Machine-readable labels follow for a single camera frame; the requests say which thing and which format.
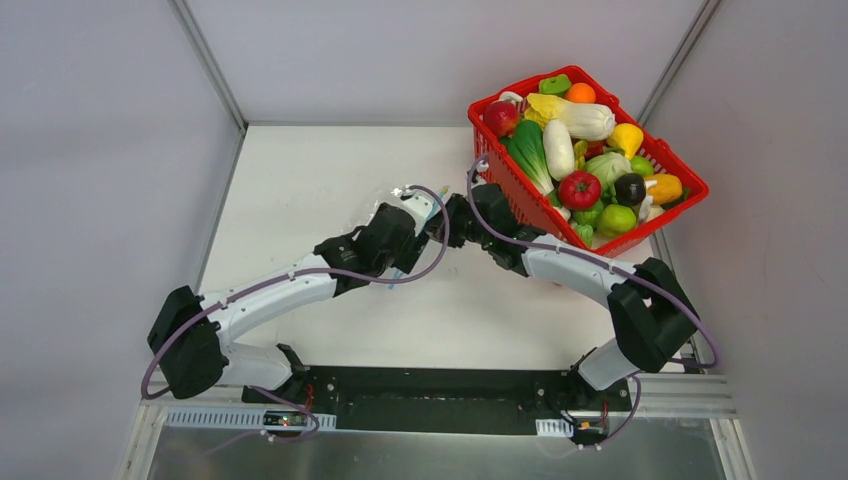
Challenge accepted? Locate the orange yellow toy squash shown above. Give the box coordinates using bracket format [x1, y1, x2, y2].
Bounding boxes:
[645, 174, 683, 206]

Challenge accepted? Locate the yellow toy bell pepper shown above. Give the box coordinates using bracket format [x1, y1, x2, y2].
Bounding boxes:
[605, 123, 644, 159]

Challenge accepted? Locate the orange toy orange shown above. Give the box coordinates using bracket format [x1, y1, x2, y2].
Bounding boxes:
[563, 82, 597, 104]

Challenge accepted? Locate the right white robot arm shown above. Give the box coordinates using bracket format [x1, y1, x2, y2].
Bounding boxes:
[425, 184, 697, 410]

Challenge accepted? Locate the dark purple toy mangosteen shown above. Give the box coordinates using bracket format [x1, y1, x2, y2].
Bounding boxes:
[611, 173, 647, 207]

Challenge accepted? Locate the white toy radish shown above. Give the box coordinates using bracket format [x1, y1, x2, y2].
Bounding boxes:
[543, 119, 576, 181]

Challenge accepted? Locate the red plastic basket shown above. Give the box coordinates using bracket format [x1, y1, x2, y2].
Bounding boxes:
[468, 65, 709, 257]

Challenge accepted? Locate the green toy apple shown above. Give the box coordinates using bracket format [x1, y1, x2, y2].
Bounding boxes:
[596, 204, 638, 239]

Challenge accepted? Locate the green toy pepper slice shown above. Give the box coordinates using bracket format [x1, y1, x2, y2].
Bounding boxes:
[538, 74, 572, 97]

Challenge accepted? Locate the clear zip top bag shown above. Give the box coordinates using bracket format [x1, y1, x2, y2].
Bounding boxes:
[353, 185, 452, 289]

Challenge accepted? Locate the green bok choy toy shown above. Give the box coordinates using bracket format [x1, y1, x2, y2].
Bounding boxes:
[507, 120, 554, 196]

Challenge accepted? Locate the yellow white napa cabbage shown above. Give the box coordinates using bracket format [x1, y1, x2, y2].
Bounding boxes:
[523, 93, 616, 141]

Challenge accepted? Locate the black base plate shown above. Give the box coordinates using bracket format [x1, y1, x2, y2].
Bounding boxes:
[241, 366, 632, 444]

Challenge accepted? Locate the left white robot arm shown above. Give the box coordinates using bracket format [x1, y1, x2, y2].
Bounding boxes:
[147, 194, 436, 405]

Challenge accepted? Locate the pale green toy cabbage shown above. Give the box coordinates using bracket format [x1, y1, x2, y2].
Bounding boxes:
[585, 151, 633, 191]

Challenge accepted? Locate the green toy bell pepper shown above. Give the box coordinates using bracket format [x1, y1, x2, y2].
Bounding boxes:
[570, 200, 605, 248]

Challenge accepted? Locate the white toy mushroom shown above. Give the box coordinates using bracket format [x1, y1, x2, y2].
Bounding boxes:
[498, 91, 524, 106]

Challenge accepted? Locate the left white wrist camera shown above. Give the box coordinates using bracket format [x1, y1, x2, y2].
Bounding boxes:
[391, 188, 438, 236]

